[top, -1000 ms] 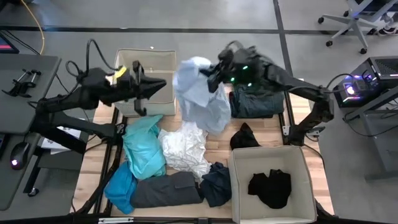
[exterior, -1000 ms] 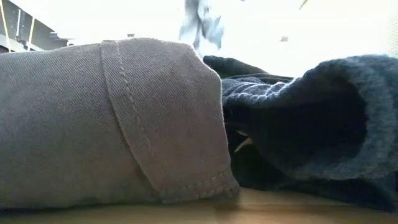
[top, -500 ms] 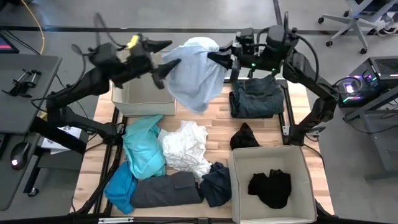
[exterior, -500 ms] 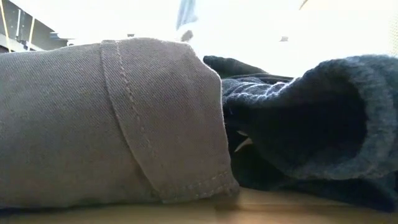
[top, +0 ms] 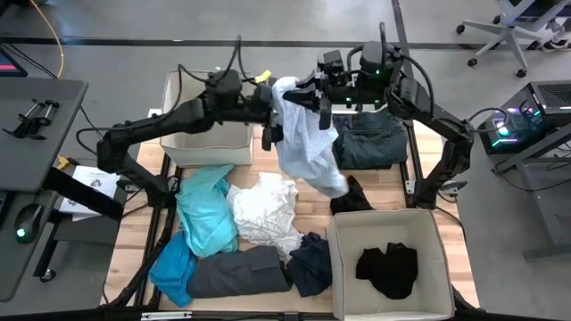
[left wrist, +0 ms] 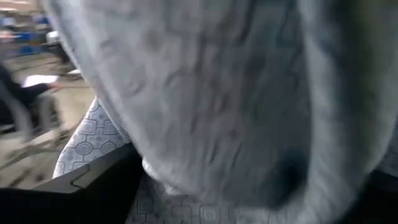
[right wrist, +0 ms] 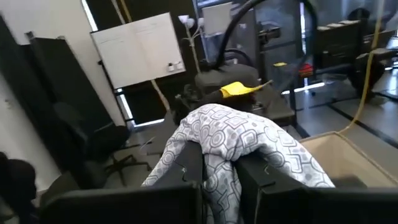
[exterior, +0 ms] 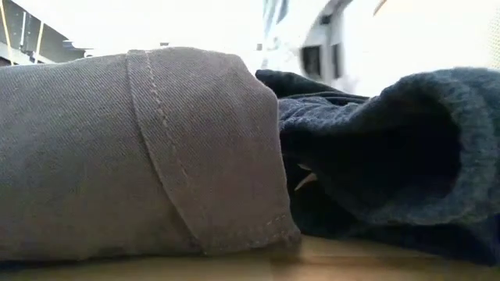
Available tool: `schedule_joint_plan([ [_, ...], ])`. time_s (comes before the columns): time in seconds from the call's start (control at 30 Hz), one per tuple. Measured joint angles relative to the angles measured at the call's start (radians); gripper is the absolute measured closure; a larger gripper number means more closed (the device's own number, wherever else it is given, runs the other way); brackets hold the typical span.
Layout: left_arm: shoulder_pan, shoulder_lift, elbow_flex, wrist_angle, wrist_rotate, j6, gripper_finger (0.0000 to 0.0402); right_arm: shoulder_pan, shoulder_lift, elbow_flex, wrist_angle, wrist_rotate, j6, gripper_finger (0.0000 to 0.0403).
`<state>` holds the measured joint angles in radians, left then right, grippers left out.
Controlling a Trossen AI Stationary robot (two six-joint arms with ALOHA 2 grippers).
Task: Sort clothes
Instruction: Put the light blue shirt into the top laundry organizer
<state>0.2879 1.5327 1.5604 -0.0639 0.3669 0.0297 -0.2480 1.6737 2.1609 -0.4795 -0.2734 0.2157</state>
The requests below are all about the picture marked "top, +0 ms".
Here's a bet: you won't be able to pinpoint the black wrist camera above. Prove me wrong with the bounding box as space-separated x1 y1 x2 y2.
317 49 345 77

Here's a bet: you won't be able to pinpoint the dark monitor screen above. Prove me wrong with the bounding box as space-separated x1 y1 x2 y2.
0 46 29 78

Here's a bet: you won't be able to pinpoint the white paper sheet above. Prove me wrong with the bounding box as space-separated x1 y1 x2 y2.
59 165 121 223

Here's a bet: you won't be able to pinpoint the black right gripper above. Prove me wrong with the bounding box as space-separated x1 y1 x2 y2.
282 70 356 131

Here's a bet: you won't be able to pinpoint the white shirt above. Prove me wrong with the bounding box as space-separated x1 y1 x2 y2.
226 171 304 262

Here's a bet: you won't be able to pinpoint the black computer tower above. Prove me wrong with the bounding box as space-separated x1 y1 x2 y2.
477 79 571 156

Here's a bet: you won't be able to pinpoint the navy garment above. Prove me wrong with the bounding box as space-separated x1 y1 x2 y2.
285 231 334 299

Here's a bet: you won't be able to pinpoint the folded blue jeans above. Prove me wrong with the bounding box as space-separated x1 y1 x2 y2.
332 109 410 170

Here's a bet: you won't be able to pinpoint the grey side desk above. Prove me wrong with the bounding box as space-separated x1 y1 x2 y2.
0 78 125 304

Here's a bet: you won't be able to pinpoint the bright blue shirt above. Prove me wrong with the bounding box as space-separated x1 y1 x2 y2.
149 230 198 309

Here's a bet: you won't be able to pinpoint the black garment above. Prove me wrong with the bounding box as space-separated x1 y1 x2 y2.
355 242 419 300
329 175 375 216

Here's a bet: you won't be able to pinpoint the pale blue shirt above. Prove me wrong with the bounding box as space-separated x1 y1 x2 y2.
270 75 350 200

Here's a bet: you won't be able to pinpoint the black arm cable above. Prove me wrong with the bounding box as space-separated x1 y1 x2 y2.
378 21 436 118
178 35 245 86

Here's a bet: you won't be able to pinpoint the black aluminium table frame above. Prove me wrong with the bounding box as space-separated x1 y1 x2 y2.
104 111 481 321

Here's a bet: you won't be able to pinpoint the beige fabric bin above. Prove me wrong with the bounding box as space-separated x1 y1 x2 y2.
327 208 456 321
159 69 255 167

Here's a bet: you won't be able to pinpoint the teal shirt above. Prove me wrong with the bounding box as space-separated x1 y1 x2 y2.
175 163 240 259

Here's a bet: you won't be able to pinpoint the white office chair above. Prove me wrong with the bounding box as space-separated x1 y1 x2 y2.
455 0 571 79

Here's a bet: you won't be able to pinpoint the yellow cable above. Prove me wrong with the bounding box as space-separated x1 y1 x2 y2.
29 0 66 79

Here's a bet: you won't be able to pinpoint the black clamp tool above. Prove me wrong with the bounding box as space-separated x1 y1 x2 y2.
2 98 61 142

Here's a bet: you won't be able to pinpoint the folded grey trousers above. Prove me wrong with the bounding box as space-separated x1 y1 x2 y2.
186 244 291 300

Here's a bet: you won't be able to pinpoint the person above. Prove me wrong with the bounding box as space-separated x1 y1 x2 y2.
542 37 570 53

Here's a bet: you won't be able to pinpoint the black computer mouse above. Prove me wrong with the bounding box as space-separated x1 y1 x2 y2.
12 203 44 245

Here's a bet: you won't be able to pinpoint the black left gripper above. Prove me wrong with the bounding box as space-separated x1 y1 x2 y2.
249 83 286 152

